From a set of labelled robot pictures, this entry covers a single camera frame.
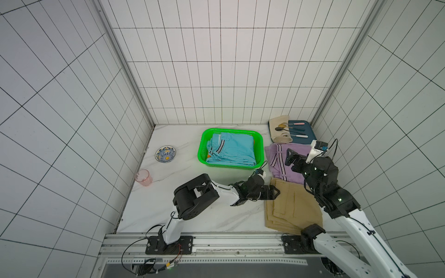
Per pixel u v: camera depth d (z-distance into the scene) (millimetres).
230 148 1010
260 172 822
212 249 727
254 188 692
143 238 648
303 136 1146
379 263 399
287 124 1180
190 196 516
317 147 577
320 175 495
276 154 1005
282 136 1139
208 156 944
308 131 1175
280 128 1173
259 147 982
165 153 1033
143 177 929
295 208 797
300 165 618
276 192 818
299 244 720
